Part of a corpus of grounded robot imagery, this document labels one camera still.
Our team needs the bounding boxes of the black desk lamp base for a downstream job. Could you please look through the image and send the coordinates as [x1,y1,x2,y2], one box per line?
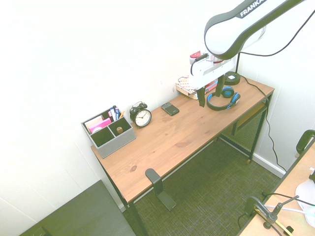
[224,52,242,86]

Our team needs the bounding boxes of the black lamp power cable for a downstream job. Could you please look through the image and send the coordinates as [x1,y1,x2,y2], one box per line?
[240,74,287,173]

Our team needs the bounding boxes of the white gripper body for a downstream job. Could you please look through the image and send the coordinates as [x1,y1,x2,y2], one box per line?
[189,58,238,90]

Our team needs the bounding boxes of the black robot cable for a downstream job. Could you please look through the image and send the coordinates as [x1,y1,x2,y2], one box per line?
[241,0,315,58]

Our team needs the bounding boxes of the wrist camera with red mount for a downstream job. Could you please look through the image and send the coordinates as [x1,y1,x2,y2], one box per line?
[189,50,210,62]

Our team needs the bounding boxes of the tan book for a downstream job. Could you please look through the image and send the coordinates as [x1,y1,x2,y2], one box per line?
[177,88,199,100]

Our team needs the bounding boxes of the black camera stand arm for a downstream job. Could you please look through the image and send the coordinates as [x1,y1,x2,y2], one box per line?
[262,195,300,230]

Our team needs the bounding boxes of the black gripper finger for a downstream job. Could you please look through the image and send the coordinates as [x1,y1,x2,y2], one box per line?
[216,74,226,98]
[196,86,206,108]

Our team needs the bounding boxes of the pink sticky notes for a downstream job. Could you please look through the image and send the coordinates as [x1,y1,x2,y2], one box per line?
[88,118,112,135]

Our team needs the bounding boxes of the red book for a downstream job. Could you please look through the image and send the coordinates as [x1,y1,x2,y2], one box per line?
[203,79,220,93]

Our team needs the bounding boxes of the black twin-bell alarm clock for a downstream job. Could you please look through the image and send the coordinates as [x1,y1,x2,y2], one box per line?
[129,100,153,129]

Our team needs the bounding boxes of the grey desk organizer box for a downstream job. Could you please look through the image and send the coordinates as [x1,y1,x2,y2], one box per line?
[81,109,137,159]

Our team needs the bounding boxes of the stack of books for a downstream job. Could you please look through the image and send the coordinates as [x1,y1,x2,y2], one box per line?
[175,76,198,96]

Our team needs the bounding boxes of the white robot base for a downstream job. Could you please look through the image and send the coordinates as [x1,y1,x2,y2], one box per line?
[294,166,315,217]

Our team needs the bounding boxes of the black headphone hanger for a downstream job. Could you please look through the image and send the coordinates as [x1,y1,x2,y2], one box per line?
[145,168,177,211]

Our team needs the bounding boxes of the wooden desk with black frame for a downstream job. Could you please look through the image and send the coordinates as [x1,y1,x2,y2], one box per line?
[91,73,276,236]

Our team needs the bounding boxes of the light wooden robot table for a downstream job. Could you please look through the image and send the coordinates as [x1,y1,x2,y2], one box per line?
[239,144,315,236]

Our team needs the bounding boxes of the black and blue headphones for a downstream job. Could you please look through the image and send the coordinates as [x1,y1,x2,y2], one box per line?
[206,86,241,112]

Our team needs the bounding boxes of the black clamp handle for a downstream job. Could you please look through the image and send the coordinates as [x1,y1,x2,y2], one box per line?
[294,129,315,158]

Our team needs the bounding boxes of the black table clamp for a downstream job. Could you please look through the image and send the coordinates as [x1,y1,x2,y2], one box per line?
[244,196,268,222]

